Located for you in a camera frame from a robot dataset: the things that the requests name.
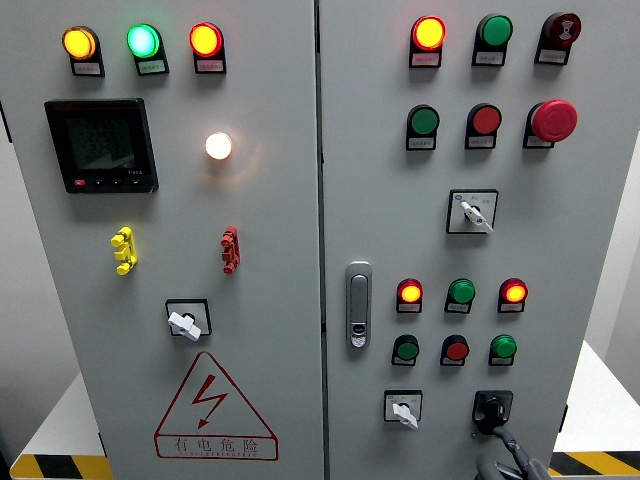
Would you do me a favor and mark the large green push button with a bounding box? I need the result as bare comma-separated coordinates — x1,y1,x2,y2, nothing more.
405,104,441,152

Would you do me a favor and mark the pale grey cabinet door with display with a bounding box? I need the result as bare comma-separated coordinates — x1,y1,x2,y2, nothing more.
0,0,325,480

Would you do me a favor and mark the large dark green lamp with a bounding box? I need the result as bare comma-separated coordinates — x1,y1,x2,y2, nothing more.
471,13,515,68

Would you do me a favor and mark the large red push button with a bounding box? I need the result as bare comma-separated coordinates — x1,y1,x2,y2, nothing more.
464,103,503,151

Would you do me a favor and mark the lit green round lamp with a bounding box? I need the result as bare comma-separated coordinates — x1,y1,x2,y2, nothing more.
125,23,170,77

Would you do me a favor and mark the large red lamp beside green lamp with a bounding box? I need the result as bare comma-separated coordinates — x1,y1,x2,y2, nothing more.
188,22,228,75

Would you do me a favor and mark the white handle switch, blue mark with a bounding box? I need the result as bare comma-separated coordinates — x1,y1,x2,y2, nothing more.
445,188,500,236

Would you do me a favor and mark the black yellow striped tape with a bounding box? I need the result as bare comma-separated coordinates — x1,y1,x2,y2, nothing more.
9,453,114,480
548,451,640,477

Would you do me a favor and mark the red warning triangle sticker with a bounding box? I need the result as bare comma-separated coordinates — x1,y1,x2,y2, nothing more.
153,351,279,462

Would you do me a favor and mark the white handle switch, black plate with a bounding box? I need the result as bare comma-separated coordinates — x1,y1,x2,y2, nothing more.
164,298,213,344

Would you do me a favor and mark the pale grey cabinet door with lock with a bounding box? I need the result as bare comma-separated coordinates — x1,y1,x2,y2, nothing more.
317,0,640,480

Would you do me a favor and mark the black handle turn switch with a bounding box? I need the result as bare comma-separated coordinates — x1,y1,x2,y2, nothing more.
470,390,515,439

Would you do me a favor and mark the small green lamp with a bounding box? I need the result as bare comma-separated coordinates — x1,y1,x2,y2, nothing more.
487,334,518,367
443,278,477,315

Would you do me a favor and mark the white round lamp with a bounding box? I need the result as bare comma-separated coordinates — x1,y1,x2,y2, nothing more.
204,131,234,161

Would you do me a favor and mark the small white handle switch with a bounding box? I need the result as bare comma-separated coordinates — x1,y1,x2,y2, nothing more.
382,389,424,431

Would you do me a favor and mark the yellow round lamp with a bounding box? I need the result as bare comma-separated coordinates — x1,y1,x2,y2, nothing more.
61,25,106,78

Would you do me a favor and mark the small red push button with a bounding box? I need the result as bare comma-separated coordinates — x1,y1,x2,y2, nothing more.
439,334,471,368

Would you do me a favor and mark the small red lamp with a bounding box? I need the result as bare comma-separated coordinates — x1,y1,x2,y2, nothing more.
395,278,424,315
496,278,529,315

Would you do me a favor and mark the small yellow handle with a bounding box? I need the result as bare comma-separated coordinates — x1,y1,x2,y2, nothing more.
110,225,139,277

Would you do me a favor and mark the large red stop button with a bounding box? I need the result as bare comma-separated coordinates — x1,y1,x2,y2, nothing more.
522,99,579,150

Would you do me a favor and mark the dark red buzzer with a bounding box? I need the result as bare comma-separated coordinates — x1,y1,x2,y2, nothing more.
533,11,583,66

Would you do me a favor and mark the large red lamp above buttons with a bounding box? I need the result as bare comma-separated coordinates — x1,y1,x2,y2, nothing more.
408,15,447,69

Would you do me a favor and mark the black display meter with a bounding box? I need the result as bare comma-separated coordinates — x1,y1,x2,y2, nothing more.
43,97,160,195

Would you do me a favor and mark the small green push button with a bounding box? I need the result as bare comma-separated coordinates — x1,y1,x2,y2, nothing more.
390,334,421,367

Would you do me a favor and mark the small red handle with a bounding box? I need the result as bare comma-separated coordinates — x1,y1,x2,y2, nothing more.
220,225,241,275

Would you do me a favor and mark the silver door lock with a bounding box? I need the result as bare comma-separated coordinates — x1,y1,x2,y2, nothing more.
344,260,374,350

